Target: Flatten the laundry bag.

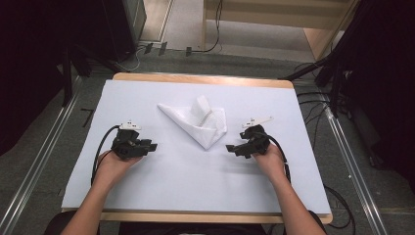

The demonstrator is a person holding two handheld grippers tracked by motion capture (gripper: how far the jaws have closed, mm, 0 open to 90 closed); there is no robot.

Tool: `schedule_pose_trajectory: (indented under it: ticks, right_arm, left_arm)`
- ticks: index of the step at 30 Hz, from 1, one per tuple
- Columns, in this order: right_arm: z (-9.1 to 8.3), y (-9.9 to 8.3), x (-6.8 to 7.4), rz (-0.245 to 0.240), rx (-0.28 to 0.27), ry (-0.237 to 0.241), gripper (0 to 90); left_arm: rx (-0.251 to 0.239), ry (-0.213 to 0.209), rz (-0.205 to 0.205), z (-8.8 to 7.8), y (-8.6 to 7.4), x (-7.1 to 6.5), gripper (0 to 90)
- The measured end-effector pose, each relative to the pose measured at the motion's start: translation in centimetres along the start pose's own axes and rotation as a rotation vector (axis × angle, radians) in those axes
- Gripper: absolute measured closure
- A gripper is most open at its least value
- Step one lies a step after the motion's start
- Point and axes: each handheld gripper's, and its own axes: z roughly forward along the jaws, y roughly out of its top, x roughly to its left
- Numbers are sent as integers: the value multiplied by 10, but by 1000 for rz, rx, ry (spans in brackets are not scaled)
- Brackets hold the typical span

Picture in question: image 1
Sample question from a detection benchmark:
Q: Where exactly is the person's left hand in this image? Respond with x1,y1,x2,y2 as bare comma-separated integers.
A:
97,150,143,186

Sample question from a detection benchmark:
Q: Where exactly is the white mesh laundry bag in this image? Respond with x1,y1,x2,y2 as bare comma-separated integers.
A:
157,94,228,151

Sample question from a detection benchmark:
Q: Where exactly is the white floor cable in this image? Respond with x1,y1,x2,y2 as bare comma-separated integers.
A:
118,45,146,72

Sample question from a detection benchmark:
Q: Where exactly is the wooden table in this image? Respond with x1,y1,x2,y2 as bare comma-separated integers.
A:
61,71,334,225

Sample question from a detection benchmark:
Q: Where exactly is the black looped floor cable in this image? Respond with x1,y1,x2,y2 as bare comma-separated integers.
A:
322,184,356,230

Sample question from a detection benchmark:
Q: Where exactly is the black floor cable bundle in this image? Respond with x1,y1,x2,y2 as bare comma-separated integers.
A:
293,61,332,151

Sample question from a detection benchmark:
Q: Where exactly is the black metal stand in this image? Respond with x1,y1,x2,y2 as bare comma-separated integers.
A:
61,43,121,108
278,0,373,118

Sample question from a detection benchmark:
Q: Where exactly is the dark cabinet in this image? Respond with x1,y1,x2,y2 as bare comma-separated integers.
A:
97,0,148,64

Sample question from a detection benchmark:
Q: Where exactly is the light wooden desk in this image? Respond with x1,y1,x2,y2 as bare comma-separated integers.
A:
202,0,360,62

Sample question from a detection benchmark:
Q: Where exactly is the white table cover sheet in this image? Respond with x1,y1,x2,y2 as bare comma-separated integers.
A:
61,78,333,216

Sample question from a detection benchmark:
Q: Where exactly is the person's dark clothing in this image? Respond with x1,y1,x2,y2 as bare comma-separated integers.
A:
43,210,327,235

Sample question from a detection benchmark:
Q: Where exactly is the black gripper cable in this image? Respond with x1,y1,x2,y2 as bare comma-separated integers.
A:
257,131,292,184
90,124,121,186

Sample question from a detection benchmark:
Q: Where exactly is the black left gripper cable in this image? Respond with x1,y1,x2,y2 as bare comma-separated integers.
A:
90,124,121,186

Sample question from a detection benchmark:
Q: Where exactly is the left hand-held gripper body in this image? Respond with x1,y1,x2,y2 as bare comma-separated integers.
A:
111,119,153,161

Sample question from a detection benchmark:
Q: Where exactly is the black hanging cable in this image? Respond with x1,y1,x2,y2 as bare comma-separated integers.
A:
191,0,224,54

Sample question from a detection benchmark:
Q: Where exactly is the person's right hand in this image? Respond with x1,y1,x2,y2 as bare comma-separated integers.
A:
253,143,289,186

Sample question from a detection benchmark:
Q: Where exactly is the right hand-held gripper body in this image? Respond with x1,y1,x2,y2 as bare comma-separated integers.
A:
239,116,274,160

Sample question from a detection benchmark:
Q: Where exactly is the metal floor rail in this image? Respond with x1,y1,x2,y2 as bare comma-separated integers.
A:
0,76,84,235
317,94,390,235

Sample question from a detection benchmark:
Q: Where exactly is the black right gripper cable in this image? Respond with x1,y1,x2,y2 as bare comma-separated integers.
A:
257,131,292,184

